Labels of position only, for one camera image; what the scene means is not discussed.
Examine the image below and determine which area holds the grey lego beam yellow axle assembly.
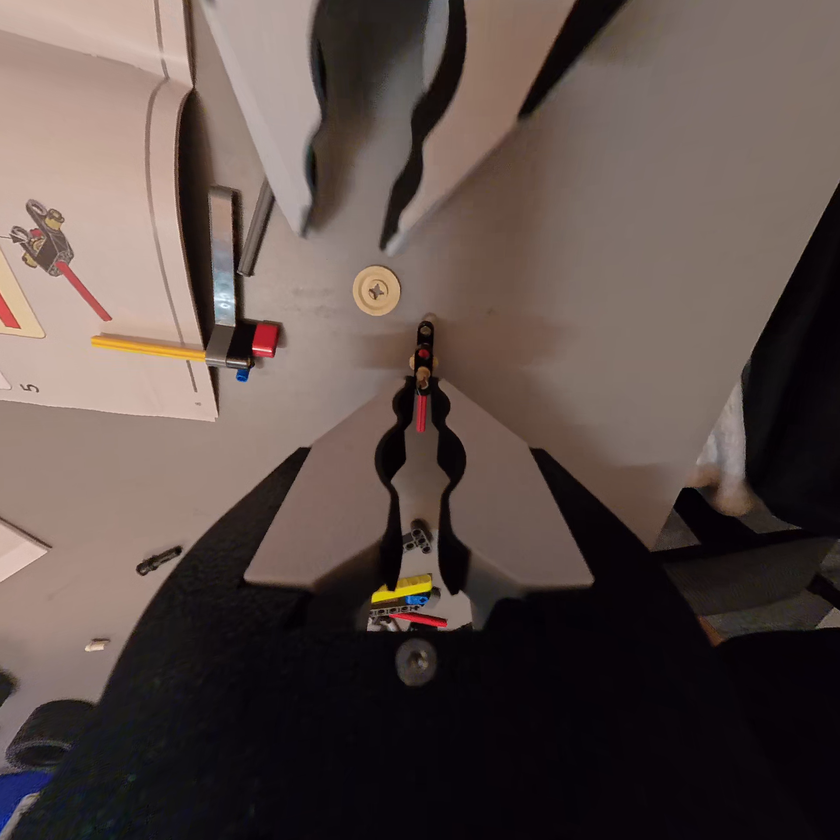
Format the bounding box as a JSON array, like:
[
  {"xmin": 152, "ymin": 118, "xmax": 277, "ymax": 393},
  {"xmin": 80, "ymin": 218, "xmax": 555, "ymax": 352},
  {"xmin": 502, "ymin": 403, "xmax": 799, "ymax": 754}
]
[{"xmin": 91, "ymin": 185, "xmax": 283, "ymax": 383}]

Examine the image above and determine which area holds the person's black clothing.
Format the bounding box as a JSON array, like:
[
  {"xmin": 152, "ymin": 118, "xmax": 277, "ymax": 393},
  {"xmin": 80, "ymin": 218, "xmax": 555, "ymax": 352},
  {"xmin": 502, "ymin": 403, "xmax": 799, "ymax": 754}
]
[{"xmin": 745, "ymin": 184, "xmax": 840, "ymax": 536}]

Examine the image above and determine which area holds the black lego pin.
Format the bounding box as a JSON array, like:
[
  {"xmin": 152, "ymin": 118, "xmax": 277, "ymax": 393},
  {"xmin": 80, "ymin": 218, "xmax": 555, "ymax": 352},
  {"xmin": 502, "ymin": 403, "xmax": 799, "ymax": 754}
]
[{"xmin": 136, "ymin": 545, "xmax": 184, "ymax": 578}]

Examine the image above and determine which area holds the lego instruction booklet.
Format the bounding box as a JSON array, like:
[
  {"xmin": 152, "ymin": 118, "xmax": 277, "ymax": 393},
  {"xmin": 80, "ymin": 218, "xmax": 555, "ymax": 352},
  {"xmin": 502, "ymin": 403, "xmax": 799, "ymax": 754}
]
[{"xmin": 0, "ymin": 0, "xmax": 219, "ymax": 421}]

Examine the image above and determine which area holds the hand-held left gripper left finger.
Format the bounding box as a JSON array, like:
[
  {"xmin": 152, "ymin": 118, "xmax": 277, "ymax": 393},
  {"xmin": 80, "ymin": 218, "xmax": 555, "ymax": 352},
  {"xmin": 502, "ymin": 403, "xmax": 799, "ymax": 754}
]
[{"xmin": 243, "ymin": 379, "xmax": 416, "ymax": 627}]

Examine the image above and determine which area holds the tan round lego gear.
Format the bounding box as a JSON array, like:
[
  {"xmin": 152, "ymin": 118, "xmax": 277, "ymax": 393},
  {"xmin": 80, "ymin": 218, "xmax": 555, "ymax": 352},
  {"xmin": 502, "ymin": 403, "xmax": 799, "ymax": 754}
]
[{"xmin": 352, "ymin": 265, "xmax": 402, "ymax": 316}]

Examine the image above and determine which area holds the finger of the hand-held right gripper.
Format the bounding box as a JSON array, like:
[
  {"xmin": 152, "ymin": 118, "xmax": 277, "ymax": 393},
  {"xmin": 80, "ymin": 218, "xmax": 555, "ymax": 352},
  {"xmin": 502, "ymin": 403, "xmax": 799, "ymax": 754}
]
[
  {"xmin": 379, "ymin": 0, "xmax": 581, "ymax": 258},
  {"xmin": 197, "ymin": 0, "xmax": 329, "ymax": 237}
]

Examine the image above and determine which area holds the white fuzzy cloth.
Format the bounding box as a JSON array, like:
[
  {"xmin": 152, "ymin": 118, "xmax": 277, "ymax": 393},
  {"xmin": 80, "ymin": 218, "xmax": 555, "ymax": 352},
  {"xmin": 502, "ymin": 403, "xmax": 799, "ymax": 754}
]
[{"xmin": 694, "ymin": 377, "xmax": 757, "ymax": 518}]

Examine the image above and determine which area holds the long grey lego axle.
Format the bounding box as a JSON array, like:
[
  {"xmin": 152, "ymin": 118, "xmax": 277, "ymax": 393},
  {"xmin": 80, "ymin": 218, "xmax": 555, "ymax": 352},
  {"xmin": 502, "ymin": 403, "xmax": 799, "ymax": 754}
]
[{"xmin": 237, "ymin": 177, "xmax": 275, "ymax": 277}]

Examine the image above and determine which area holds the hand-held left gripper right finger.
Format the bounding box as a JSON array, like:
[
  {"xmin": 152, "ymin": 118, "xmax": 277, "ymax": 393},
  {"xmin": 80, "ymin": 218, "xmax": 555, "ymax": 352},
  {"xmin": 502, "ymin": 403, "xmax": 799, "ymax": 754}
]
[{"xmin": 430, "ymin": 379, "xmax": 597, "ymax": 627}]

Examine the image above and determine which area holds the white paper sheet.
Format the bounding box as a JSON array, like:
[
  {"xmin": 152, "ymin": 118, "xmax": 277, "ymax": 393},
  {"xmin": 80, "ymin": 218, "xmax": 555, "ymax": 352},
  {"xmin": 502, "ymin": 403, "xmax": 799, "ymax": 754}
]
[{"xmin": 0, "ymin": 517, "xmax": 52, "ymax": 583}]

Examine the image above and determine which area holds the black chair base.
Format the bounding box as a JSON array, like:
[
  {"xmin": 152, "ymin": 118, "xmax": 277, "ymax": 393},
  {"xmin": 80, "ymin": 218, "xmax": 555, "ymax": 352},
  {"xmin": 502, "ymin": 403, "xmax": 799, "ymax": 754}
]
[{"xmin": 653, "ymin": 487, "xmax": 840, "ymax": 634}]

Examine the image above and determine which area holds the blue lego piece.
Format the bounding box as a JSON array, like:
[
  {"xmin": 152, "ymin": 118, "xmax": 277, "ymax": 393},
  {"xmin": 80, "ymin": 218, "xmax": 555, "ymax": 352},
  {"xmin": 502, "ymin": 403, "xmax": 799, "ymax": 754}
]
[{"xmin": 0, "ymin": 769, "xmax": 55, "ymax": 840}]

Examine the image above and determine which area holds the black lego assembly red axle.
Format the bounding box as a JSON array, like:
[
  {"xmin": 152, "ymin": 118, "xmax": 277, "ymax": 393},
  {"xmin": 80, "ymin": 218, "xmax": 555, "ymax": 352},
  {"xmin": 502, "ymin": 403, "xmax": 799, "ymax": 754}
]
[{"xmin": 409, "ymin": 319, "xmax": 438, "ymax": 434}]

